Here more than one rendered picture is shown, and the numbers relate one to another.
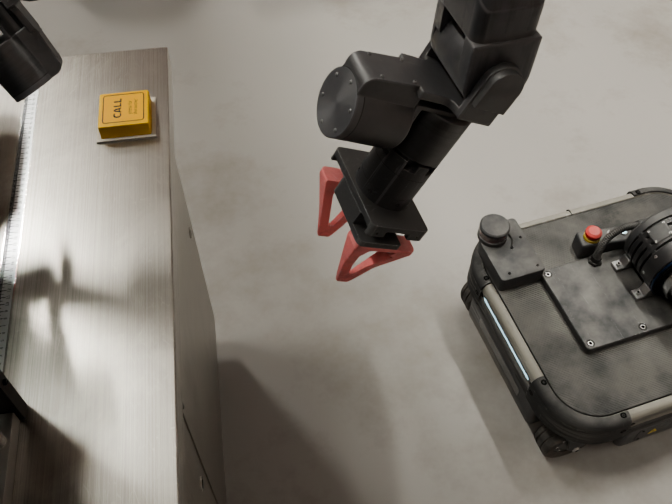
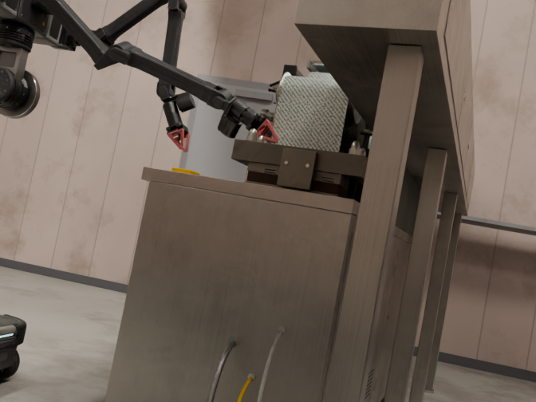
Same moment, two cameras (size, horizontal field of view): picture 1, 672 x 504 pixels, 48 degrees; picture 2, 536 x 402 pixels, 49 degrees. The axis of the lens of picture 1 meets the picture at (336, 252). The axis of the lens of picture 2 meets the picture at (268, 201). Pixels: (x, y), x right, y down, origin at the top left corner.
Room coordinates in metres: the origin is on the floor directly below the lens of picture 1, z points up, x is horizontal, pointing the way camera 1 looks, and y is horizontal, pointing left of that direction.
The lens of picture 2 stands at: (2.33, 1.48, 0.76)
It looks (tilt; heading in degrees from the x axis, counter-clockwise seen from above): 4 degrees up; 209
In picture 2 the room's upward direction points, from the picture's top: 11 degrees clockwise
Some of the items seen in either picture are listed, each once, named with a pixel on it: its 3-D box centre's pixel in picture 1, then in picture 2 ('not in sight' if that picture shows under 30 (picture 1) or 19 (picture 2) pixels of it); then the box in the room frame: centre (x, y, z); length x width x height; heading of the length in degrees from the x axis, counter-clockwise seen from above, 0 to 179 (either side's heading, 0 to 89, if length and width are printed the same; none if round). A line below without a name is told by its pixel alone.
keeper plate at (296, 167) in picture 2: not in sight; (297, 168); (0.84, 0.72, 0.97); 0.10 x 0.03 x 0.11; 99
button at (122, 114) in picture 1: (125, 114); (185, 173); (0.79, 0.30, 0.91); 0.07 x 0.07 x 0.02; 9
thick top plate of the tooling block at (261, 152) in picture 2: not in sight; (303, 162); (0.75, 0.69, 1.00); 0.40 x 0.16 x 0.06; 99
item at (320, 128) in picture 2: not in sight; (306, 133); (0.64, 0.63, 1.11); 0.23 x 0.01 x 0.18; 99
